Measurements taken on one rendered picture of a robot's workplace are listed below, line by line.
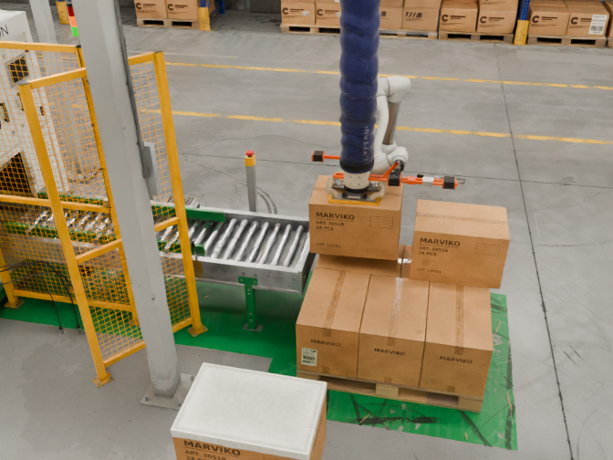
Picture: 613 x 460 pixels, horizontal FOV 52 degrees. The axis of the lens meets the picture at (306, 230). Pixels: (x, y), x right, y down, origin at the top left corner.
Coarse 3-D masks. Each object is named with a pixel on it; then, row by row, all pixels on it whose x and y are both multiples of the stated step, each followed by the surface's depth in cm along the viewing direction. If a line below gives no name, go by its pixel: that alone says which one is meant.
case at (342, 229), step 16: (320, 176) 443; (320, 192) 425; (368, 192) 423; (400, 192) 422; (320, 208) 413; (336, 208) 411; (352, 208) 408; (368, 208) 406; (384, 208) 405; (400, 208) 417; (320, 224) 420; (336, 224) 417; (352, 224) 415; (368, 224) 413; (384, 224) 410; (400, 224) 452; (320, 240) 427; (336, 240) 424; (352, 240) 422; (368, 240) 420; (384, 240) 417; (368, 256) 427; (384, 256) 424
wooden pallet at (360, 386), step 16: (336, 384) 419; (352, 384) 418; (368, 384) 418; (384, 384) 405; (400, 384) 402; (400, 400) 409; (416, 400) 407; (432, 400) 407; (448, 400) 407; (464, 400) 397; (480, 400) 394
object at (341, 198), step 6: (330, 198) 413; (336, 198) 412; (342, 198) 412; (348, 198) 412; (354, 198) 412; (360, 198) 411; (366, 198) 410; (378, 198) 412; (366, 204) 408; (372, 204) 407; (378, 204) 407
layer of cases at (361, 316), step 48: (336, 288) 420; (384, 288) 420; (432, 288) 419; (480, 288) 419; (336, 336) 390; (384, 336) 382; (432, 336) 381; (480, 336) 381; (432, 384) 396; (480, 384) 387
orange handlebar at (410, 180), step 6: (324, 156) 439; (330, 156) 438; (336, 156) 438; (336, 174) 418; (342, 174) 417; (372, 174) 414; (372, 180) 410; (378, 180) 410; (384, 180) 409; (402, 180) 407; (408, 180) 406; (414, 180) 406; (420, 180) 408; (438, 180) 406
